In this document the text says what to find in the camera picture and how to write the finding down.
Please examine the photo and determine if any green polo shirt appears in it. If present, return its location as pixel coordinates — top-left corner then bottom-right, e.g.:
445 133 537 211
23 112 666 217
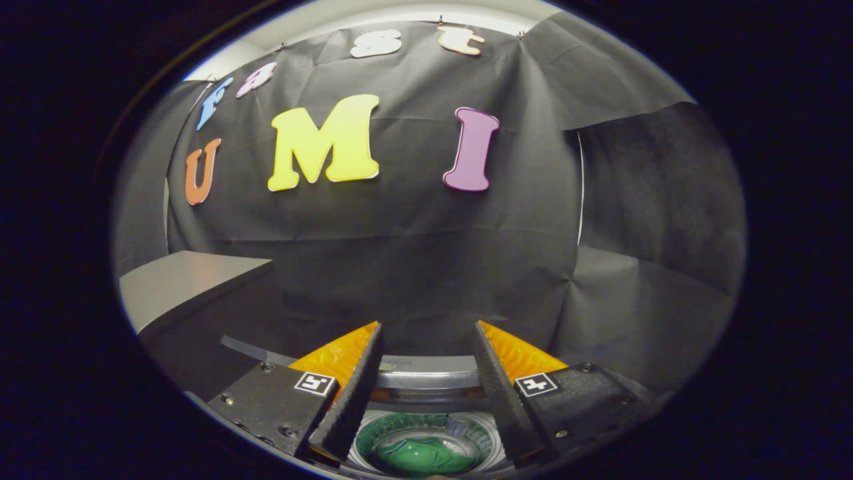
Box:
370 437 480 475

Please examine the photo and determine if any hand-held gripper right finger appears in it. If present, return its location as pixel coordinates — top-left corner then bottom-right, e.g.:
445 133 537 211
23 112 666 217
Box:
474 320 650 467

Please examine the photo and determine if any grey washing machine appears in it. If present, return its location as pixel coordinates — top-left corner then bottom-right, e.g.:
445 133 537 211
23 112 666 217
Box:
347 400 514 479

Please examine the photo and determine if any dark washing machine lid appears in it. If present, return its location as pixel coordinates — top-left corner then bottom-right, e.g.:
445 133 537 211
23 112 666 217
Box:
220 335 654 407

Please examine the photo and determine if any grey cabinet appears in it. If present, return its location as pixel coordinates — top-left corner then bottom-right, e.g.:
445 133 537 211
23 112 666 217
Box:
119 250 374 401

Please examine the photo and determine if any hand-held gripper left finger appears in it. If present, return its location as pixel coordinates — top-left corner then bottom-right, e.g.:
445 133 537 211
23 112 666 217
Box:
208 321 385 464

